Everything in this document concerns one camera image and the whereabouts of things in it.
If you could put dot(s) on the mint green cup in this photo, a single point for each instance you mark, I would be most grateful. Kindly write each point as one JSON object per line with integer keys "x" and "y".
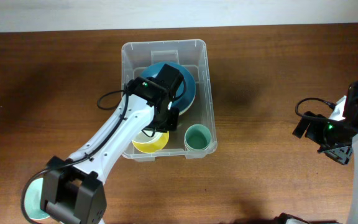
{"x": 198, "y": 133}

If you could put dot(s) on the clear plastic storage container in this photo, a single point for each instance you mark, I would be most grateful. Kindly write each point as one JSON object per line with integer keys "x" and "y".
{"x": 137, "y": 56}

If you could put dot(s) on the mint green small bowl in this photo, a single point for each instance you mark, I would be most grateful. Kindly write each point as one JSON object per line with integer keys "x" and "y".
{"x": 32, "y": 201}

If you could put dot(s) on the beige bowl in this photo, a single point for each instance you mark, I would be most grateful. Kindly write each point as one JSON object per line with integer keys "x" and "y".
{"x": 185, "y": 105}

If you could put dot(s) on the white small bowl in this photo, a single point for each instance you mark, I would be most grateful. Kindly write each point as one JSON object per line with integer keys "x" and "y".
{"x": 147, "y": 137}

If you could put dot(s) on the cream cup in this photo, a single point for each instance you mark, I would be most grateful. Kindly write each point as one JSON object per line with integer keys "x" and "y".
{"x": 196, "y": 146}

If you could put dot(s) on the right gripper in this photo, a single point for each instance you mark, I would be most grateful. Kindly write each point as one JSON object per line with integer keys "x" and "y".
{"x": 341, "y": 155}

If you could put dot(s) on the blue bowl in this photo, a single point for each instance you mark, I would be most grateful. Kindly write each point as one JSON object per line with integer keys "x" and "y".
{"x": 187, "y": 71}

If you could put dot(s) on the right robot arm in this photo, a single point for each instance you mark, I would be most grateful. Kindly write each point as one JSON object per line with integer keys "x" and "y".
{"x": 345, "y": 114}

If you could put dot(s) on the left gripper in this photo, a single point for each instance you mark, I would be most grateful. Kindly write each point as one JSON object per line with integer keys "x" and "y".
{"x": 173, "y": 125}

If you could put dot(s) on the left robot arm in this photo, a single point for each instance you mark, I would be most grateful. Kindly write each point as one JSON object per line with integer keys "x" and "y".
{"x": 73, "y": 189}

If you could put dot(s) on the yellow small bowl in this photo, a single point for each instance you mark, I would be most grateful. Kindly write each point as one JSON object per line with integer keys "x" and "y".
{"x": 156, "y": 146}

